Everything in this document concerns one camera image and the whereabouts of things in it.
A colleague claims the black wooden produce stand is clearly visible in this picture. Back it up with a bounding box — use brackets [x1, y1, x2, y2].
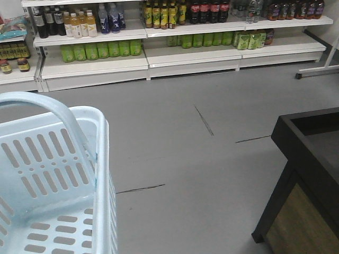
[252, 107, 338, 253]

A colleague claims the white supermarket shelving unit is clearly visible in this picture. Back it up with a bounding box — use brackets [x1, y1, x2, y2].
[1, 1, 333, 92]

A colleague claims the light blue plastic basket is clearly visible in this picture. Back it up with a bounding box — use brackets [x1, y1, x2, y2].
[1, 92, 118, 253]

